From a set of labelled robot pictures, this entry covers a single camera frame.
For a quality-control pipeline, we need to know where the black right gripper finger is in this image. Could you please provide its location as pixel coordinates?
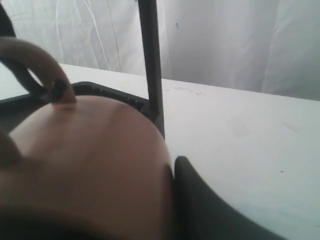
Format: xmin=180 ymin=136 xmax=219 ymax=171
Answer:
xmin=174 ymin=156 xmax=280 ymax=240

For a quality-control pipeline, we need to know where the pink ceramic mug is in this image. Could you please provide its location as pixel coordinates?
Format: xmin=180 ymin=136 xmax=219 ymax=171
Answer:
xmin=0 ymin=36 xmax=177 ymax=240

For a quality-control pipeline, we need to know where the white backdrop curtain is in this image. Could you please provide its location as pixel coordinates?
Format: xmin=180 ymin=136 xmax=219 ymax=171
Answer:
xmin=2 ymin=0 xmax=320 ymax=100

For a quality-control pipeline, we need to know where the black two-tier metal rack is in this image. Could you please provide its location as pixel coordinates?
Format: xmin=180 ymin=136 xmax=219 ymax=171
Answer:
xmin=0 ymin=0 xmax=165 ymax=134

